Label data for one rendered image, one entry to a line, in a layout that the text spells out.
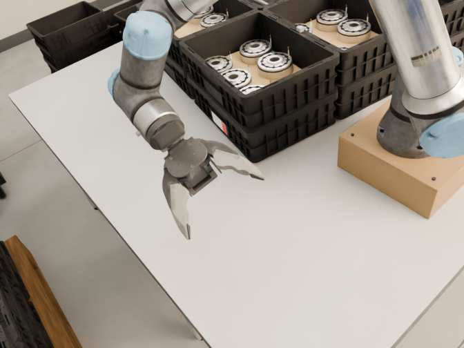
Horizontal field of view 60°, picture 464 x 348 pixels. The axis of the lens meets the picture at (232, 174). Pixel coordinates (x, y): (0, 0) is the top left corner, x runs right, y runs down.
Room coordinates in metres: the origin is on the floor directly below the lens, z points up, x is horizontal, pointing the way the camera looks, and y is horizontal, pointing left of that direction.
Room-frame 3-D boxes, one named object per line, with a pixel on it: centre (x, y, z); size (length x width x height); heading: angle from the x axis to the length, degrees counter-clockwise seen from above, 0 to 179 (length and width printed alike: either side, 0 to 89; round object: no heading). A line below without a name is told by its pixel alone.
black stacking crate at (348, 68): (1.14, -0.41, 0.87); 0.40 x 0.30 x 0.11; 21
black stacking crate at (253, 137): (1.04, -0.13, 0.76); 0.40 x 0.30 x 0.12; 21
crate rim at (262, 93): (1.04, -0.13, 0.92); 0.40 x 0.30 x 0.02; 21
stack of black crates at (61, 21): (2.52, 0.80, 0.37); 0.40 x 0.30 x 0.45; 122
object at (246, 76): (1.01, -0.06, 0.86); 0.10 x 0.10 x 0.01
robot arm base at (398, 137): (0.69, -0.44, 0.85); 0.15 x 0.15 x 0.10
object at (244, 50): (1.16, -0.15, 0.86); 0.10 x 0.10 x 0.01
